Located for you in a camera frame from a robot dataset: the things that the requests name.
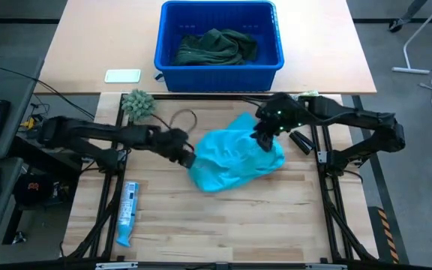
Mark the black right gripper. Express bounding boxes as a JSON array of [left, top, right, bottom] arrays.
[[250, 92, 309, 153]]

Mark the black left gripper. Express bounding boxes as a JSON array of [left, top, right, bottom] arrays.
[[150, 127, 199, 170]]

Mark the turquoise shirt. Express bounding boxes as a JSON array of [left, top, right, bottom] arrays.
[[188, 111, 287, 194]]

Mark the dark green buttoned knit shirt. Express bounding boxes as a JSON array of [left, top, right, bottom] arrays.
[[180, 28, 258, 65]]

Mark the black stapler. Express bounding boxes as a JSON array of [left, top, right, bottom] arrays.
[[289, 130, 316, 156]]

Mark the green succulent plant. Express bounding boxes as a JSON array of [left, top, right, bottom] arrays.
[[121, 88, 157, 124]]

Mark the blue plastic bin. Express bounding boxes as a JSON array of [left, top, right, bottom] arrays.
[[154, 0, 286, 93]]

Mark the blue toothpaste tube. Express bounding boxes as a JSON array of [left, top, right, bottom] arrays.
[[115, 181, 141, 248]]

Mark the white phone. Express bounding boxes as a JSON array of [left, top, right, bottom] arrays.
[[104, 68, 142, 84]]

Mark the black yellow-striped floor plate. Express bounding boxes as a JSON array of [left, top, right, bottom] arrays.
[[367, 205, 410, 266]]

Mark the black cap red logo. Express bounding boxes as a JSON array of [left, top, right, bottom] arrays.
[[13, 172, 56, 206]]

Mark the white floor stand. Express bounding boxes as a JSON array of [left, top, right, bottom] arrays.
[[391, 0, 432, 75]]

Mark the small electronics board yellow plug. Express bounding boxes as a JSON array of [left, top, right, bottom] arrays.
[[19, 114, 44, 133]]

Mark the black chair base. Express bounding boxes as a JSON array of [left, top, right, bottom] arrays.
[[388, 0, 429, 33]]

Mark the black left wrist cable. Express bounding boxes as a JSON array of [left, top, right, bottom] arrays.
[[151, 108, 199, 136]]

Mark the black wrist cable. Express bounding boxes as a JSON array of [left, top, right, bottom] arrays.
[[241, 95, 268, 110], [151, 108, 199, 136]]

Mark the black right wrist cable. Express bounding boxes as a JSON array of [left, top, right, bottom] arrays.
[[241, 95, 268, 110]]

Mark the black aluminium table frame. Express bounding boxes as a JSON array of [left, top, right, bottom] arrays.
[[60, 92, 380, 270]]

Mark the thin black desk cable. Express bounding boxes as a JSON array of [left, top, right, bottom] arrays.
[[0, 59, 97, 121]]

